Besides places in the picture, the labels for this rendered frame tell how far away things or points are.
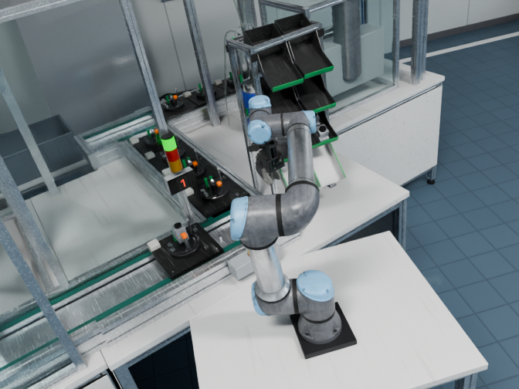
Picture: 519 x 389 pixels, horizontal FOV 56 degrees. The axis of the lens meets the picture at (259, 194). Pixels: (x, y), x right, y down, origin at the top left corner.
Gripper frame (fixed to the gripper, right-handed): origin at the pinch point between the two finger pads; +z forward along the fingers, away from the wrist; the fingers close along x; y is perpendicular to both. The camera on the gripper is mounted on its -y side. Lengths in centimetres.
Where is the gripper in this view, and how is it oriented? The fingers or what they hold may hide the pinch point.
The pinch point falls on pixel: (269, 181)
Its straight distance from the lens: 186.9
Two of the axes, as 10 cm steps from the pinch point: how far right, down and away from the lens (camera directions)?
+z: 1.5, 8.1, 5.7
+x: 8.3, -4.2, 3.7
